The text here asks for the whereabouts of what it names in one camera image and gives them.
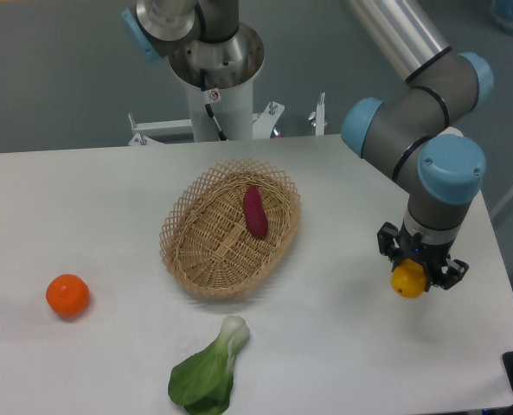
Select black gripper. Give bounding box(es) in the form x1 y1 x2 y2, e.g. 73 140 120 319
376 222 469 291

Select yellow mango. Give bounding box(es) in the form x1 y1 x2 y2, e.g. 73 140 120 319
391 259 427 298

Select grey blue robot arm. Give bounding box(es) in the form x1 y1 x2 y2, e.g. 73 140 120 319
121 1 493 289

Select woven wicker basket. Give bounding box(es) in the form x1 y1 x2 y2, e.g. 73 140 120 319
160 159 301 298

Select purple sweet potato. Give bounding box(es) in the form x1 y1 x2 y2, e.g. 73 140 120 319
242 187 268 239

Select green bok choy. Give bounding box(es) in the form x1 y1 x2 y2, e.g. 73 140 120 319
168 316 250 414

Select orange tangerine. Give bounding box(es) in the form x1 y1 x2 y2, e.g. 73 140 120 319
45 274 90 319

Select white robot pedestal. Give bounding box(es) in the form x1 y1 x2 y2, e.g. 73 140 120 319
169 23 264 142

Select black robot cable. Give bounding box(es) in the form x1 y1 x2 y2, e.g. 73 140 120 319
200 68 229 142

